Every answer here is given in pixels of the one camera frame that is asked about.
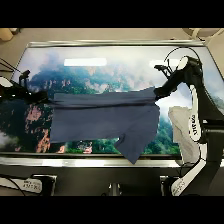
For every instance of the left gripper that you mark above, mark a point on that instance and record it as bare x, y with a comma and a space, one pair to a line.
39, 96

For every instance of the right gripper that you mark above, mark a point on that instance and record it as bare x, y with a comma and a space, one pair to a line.
164, 91

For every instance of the blue-grey T-shirt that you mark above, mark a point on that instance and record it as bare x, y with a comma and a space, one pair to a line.
106, 116

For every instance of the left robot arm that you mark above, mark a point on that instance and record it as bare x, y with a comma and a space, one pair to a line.
10, 90

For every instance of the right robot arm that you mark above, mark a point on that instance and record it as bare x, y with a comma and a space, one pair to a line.
196, 100

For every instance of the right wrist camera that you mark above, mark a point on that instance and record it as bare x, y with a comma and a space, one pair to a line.
164, 69

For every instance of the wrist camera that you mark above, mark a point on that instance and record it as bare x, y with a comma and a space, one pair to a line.
164, 69
24, 77

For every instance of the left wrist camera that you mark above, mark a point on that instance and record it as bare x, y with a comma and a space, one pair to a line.
24, 77

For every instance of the silver frame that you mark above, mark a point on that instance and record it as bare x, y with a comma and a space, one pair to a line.
100, 162

